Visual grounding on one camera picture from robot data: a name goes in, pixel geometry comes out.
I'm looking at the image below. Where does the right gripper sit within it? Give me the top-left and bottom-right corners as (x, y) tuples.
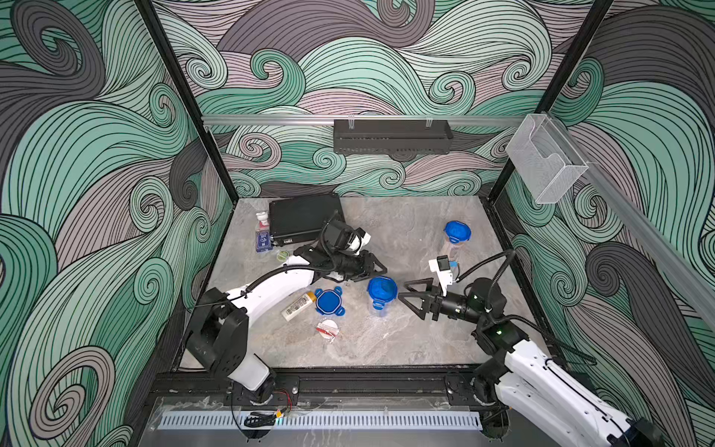
(400, 276), (486, 327)

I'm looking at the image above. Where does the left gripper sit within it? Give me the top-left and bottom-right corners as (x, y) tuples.
(330, 251), (385, 282)

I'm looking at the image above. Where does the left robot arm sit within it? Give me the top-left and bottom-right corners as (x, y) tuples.
(184, 218), (387, 394)

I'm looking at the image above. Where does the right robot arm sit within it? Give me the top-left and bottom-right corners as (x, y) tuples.
(398, 278), (665, 446)

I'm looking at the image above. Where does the round red white packet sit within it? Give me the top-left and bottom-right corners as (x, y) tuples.
(316, 320), (340, 342)

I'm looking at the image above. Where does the white tube orange cap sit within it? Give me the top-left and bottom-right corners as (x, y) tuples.
(281, 292), (317, 321)

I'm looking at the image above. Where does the black ribbed case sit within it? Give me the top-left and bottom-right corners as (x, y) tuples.
(268, 193), (344, 247)

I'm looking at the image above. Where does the blue playing card box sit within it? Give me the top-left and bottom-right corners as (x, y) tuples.
(255, 232), (273, 253)

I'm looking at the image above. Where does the white pink small bottle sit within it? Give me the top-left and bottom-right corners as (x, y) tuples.
(256, 210), (270, 236)

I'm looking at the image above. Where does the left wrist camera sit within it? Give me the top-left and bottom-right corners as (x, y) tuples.
(343, 228), (371, 256)

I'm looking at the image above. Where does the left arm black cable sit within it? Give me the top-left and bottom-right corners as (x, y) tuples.
(192, 211), (342, 308)

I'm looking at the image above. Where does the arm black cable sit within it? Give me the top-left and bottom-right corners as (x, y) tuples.
(192, 211), (342, 308)
(454, 248), (599, 367)

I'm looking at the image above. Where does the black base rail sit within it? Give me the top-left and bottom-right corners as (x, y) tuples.
(149, 364), (491, 407)

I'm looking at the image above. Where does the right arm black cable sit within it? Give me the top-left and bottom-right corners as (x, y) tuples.
(454, 248), (599, 367)

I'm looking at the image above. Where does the black wall shelf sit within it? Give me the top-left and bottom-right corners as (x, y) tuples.
(333, 120), (454, 158)

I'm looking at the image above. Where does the clear acrylic wall holder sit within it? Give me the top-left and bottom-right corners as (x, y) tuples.
(506, 113), (588, 205)

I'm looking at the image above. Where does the aluminium wall rail back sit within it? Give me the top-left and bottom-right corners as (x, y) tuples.
(201, 114), (526, 128)

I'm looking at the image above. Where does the aluminium wall rail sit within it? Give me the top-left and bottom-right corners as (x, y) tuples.
(201, 114), (526, 128)
(552, 118), (714, 328)

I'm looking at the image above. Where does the white perforated cable duct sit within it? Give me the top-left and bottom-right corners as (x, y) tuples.
(158, 410), (482, 431)

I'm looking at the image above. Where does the aluminium wall rail right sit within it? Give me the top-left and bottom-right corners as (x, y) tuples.
(552, 118), (714, 328)

